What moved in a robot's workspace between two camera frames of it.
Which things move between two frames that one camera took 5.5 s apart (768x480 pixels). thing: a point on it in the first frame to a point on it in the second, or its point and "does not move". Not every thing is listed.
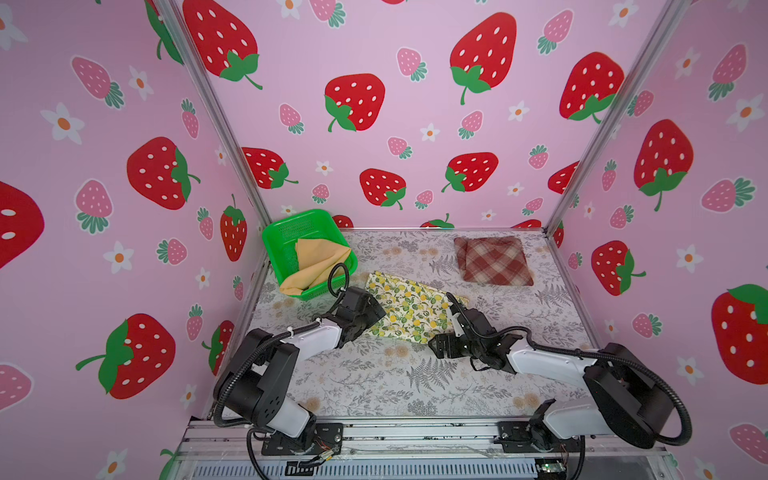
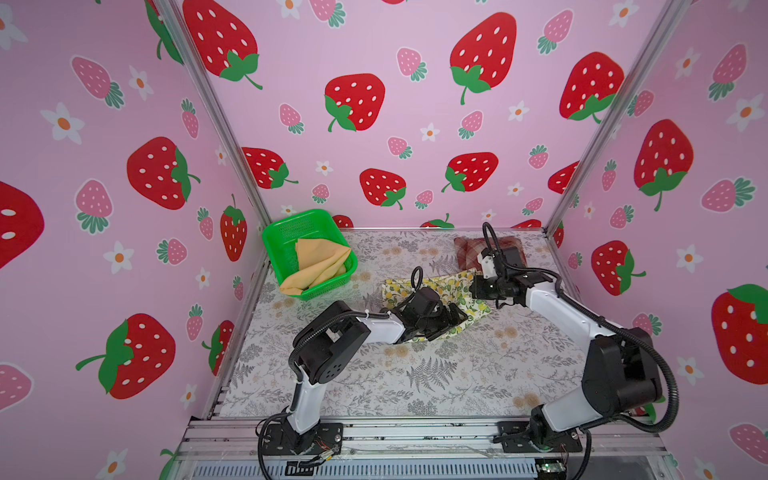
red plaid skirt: x=493 y=259 does not move
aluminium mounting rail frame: x=239 y=449 does not move
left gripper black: x=371 y=315 to x=446 y=322
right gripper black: x=448 y=350 to x=476 y=288
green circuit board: x=554 y=466 does not move
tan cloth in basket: x=317 y=261 does not move
